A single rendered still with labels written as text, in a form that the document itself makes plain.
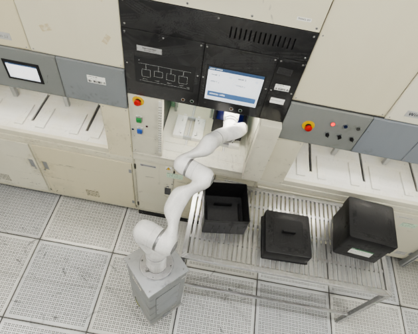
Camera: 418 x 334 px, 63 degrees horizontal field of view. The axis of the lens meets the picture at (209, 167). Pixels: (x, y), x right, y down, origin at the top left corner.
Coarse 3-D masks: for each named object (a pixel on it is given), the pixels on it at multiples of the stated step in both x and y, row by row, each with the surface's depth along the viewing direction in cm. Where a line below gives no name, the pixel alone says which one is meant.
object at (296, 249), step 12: (264, 216) 220; (276, 216) 217; (288, 216) 218; (300, 216) 219; (264, 228) 214; (276, 228) 212; (288, 228) 213; (300, 228) 214; (264, 240) 209; (276, 240) 207; (288, 240) 208; (300, 240) 209; (264, 252) 205; (276, 252) 203; (288, 252) 203; (300, 252) 204
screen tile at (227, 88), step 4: (212, 72) 170; (212, 76) 172; (216, 76) 172; (220, 76) 172; (224, 76) 171; (228, 76) 171; (220, 80) 174; (224, 80) 173; (228, 80) 173; (232, 80) 172; (208, 84) 177; (212, 84) 176; (216, 84) 176; (220, 84) 176; (228, 84) 175; (232, 84) 174; (208, 88) 179; (212, 88) 178; (216, 88) 178; (220, 88) 178; (224, 88) 177; (228, 88) 177
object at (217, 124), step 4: (216, 112) 236; (216, 116) 234; (244, 116) 237; (248, 116) 230; (216, 120) 226; (220, 120) 225; (244, 120) 235; (212, 124) 240; (216, 124) 229; (220, 124) 229; (212, 128) 234; (216, 128) 233; (240, 140) 240
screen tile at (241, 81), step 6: (240, 78) 171; (246, 78) 170; (240, 84) 174; (246, 84) 173; (252, 84) 173; (234, 90) 177; (240, 90) 177; (246, 90) 176; (252, 90) 176; (258, 90) 175; (252, 96) 179
